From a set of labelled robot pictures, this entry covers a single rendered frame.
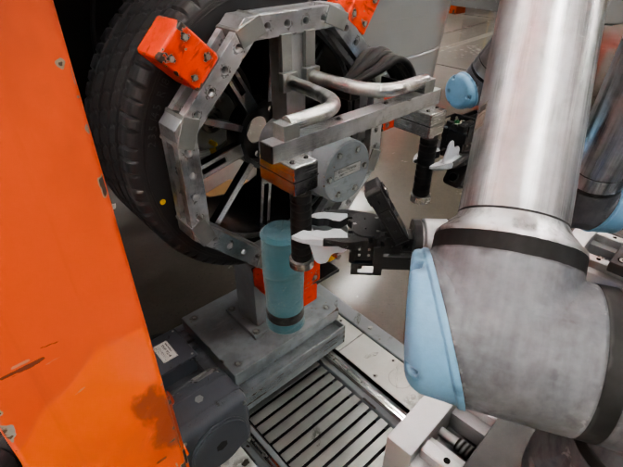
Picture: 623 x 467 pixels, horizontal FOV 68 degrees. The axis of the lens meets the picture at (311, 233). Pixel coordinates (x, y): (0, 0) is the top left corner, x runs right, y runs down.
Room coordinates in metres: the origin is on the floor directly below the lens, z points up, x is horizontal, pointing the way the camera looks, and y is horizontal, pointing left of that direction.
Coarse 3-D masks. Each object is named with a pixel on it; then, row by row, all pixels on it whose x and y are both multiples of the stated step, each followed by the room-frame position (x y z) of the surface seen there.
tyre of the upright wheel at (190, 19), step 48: (144, 0) 0.97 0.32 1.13; (192, 0) 0.88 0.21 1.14; (240, 0) 0.93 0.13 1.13; (288, 0) 1.00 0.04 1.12; (96, 48) 0.95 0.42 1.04; (96, 96) 0.88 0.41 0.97; (144, 96) 0.78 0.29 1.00; (96, 144) 0.87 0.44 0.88; (144, 144) 0.77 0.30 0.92; (144, 192) 0.76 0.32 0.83; (192, 240) 0.81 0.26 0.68
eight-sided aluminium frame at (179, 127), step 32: (224, 32) 0.85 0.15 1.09; (256, 32) 0.84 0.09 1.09; (352, 32) 1.00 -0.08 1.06; (224, 64) 0.80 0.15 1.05; (192, 96) 0.76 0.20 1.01; (160, 128) 0.76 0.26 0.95; (192, 128) 0.74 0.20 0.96; (192, 160) 0.74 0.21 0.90; (192, 192) 0.73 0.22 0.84; (192, 224) 0.73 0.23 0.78; (256, 256) 0.83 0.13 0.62
